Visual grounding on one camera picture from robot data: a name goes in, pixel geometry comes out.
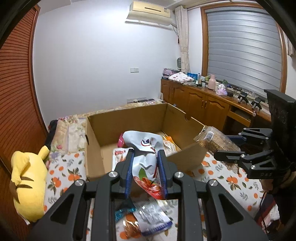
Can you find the white red sausage packet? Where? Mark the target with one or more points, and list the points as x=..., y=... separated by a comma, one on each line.
x=118, y=155

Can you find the white red duck snack pouch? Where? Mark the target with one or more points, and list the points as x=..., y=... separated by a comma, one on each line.
x=145, y=162

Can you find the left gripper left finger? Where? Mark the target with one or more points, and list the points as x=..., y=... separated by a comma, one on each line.
x=67, y=218

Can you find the window roller blind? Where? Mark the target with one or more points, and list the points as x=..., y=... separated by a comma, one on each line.
x=244, y=48

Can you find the orange candy wrapper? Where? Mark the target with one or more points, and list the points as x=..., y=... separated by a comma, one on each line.
x=132, y=229

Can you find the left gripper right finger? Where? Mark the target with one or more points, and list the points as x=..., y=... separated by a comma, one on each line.
x=225, y=218

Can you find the pink bottle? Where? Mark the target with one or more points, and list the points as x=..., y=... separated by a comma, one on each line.
x=212, y=82

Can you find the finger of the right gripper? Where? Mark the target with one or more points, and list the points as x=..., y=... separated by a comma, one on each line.
x=231, y=157
x=255, y=136

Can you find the teal candy wrapper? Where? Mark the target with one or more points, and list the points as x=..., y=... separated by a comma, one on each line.
x=126, y=207

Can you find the wooden louvered wardrobe door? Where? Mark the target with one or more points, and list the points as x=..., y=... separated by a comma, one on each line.
x=22, y=125

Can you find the pink snack packet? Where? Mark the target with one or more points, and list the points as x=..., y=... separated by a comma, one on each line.
x=121, y=142

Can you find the white patterned curtain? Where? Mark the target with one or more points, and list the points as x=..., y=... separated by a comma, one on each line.
x=183, y=34

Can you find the wall air conditioner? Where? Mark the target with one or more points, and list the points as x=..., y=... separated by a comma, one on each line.
x=151, y=13

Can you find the clear bag of crackers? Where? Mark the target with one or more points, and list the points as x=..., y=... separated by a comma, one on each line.
x=214, y=140

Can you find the wooden sideboard cabinet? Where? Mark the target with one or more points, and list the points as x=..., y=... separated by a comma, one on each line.
x=222, y=112

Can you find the orange print tablecloth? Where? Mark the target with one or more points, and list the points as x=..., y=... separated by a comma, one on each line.
x=170, y=234

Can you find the purple tissue pack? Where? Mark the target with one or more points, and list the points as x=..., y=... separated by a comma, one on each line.
x=221, y=90

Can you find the folded dotted cloth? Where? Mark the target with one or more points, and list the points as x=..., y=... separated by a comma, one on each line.
x=181, y=78

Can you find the wall switch plate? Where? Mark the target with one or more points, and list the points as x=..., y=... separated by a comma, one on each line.
x=134, y=70

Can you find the white orange snack pouch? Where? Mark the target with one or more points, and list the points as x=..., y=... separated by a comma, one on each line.
x=170, y=147

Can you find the yellow plush toy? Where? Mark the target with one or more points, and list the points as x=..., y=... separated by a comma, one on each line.
x=28, y=183

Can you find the white blue snack pouch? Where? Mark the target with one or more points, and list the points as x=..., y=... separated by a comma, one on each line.
x=150, y=217

